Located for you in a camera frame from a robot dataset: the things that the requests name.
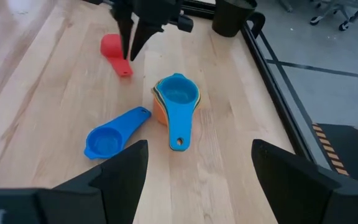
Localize light blue measuring cup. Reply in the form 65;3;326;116
157;73;202;152

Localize red measuring cup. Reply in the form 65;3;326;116
100;33;134;78

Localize small royal blue measuring cup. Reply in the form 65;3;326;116
83;106;152;161

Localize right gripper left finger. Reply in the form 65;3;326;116
37;139;149;224

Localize orange measuring cup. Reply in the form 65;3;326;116
152;90;203;126

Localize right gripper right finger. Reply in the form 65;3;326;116
251;139;358;224

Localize black hazard-striped floor mat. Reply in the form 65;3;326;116
311;123;358;187

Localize black table frame crossbar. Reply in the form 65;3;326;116
241;12;324;170

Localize wheeled chair base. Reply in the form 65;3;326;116
309;0;358;32

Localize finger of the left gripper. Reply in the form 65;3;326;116
116;14;135;60
130;21;165;62

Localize black table frame rails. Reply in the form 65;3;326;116
178;0;217;19

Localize green plant in black pot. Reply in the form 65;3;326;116
211;0;258;38

